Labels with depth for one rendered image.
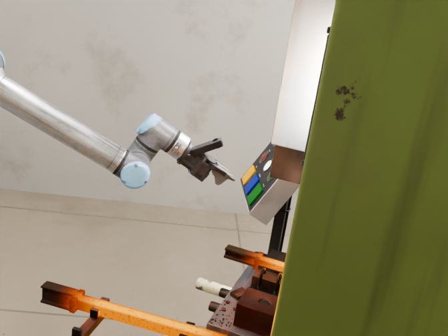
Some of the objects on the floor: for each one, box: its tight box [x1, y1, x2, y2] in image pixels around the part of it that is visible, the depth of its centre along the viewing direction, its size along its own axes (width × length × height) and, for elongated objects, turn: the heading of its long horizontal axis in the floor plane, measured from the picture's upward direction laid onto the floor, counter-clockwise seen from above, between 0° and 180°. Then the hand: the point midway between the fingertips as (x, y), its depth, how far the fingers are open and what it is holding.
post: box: [267, 199, 289, 254], centre depth 206 cm, size 4×4×108 cm
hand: (233, 177), depth 178 cm, fingers closed
